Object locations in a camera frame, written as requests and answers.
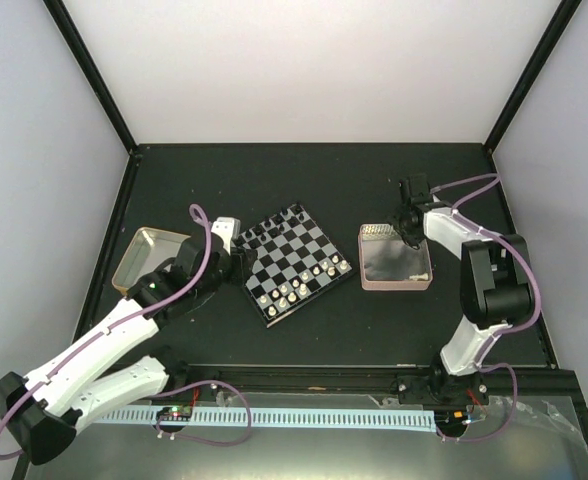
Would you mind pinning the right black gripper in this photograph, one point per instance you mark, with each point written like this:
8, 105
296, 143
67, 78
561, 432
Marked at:
412, 240

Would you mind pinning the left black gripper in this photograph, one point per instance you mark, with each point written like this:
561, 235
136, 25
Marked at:
243, 267

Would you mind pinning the white bishop chess piece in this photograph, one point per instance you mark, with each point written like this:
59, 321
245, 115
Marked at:
422, 277

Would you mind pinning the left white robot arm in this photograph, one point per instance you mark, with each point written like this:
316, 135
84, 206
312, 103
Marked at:
45, 409

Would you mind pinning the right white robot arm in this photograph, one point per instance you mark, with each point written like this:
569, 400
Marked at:
499, 294

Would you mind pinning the pink tin with pieces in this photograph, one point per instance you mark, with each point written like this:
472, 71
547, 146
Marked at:
386, 262

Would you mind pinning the black and white chessboard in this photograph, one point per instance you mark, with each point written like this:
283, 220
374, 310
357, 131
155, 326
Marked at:
287, 248

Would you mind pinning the gold metal tin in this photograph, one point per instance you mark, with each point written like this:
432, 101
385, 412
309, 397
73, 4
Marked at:
148, 248

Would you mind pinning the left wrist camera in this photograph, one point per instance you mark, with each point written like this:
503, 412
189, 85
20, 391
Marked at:
227, 229

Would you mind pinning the black mounting rail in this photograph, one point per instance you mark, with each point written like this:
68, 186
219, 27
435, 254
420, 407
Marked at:
417, 385

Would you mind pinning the white slotted cable duct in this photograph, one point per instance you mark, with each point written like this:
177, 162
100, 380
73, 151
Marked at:
301, 418

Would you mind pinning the right black frame post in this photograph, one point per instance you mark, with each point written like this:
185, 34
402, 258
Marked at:
547, 43

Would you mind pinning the black frame post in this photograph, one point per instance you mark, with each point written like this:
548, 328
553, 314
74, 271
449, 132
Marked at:
547, 43
79, 50

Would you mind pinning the left black frame post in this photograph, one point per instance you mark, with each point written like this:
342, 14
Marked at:
79, 50

